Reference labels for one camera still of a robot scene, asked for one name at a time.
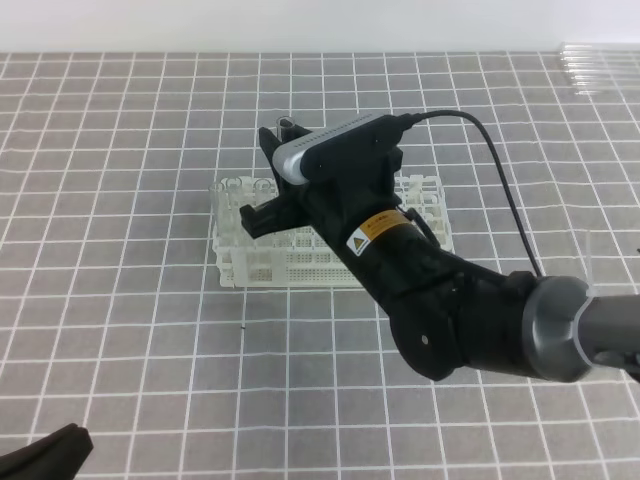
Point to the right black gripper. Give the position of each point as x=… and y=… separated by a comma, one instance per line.
x=347, y=197

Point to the clear glass test tube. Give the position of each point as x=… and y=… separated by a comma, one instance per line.
x=285, y=129

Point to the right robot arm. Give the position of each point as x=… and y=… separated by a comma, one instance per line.
x=444, y=312

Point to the glass tube in rack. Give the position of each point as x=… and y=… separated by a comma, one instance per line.
x=221, y=212
x=236, y=199

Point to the leftmost glass tube in rack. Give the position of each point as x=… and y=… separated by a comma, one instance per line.
x=221, y=212

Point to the white plastic test tube rack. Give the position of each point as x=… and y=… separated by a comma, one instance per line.
x=299, y=257

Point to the spare glass tubes bundle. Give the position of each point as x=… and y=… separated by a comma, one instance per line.
x=593, y=68

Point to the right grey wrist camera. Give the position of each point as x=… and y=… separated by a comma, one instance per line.
x=350, y=147

